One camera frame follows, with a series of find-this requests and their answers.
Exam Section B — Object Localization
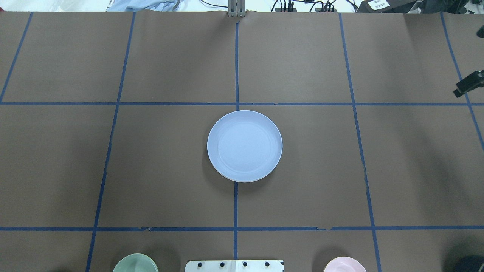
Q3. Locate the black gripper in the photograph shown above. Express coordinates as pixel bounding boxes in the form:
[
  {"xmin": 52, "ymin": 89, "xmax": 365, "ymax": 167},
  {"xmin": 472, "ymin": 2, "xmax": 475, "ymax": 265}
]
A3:
[{"xmin": 453, "ymin": 70, "xmax": 484, "ymax": 98}]

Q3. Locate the blue plate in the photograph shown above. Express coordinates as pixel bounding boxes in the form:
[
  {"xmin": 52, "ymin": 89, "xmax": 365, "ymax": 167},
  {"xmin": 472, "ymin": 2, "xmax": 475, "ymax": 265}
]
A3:
[{"xmin": 207, "ymin": 110, "xmax": 284, "ymax": 173}]

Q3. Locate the pink plate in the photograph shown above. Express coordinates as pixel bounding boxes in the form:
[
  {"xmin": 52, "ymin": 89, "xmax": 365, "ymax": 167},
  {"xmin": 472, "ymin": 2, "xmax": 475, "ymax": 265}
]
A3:
[{"xmin": 219, "ymin": 172, "xmax": 272, "ymax": 184}]

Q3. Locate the dark blue pot with lid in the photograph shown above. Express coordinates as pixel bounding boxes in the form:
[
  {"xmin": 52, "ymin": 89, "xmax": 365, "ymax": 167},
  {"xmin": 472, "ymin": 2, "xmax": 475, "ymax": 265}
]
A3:
[{"xmin": 452, "ymin": 255, "xmax": 484, "ymax": 272}]

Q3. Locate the pink bowl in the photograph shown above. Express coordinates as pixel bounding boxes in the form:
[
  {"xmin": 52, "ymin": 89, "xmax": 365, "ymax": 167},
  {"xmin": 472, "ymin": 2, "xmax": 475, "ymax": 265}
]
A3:
[{"xmin": 323, "ymin": 256, "xmax": 366, "ymax": 272}]

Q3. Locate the light blue cloth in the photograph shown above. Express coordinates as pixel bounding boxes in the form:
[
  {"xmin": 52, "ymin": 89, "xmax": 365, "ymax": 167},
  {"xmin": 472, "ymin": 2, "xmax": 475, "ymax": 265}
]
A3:
[{"xmin": 107, "ymin": 0, "xmax": 182, "ymax": 12}]

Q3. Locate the green bowl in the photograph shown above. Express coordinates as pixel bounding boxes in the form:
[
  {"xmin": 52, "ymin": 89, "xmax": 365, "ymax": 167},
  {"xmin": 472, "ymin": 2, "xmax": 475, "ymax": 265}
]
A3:
[{"xmin": 113, "ymin": 253, "xmax": 159, "ymax": 272}]

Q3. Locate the aluminium frame post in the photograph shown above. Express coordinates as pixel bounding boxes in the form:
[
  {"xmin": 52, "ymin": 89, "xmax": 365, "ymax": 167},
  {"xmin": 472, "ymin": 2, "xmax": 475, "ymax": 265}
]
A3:
[{"xmin": 228, "ymin": 0, "xmax": 247, "ymax": 17}]

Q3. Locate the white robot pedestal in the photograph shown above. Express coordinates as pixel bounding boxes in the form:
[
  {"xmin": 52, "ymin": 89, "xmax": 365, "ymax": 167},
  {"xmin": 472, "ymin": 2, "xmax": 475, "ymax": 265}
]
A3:
[{"xmin": 185, "ymin": 260, "xmax": 285, "ymax": 272}]

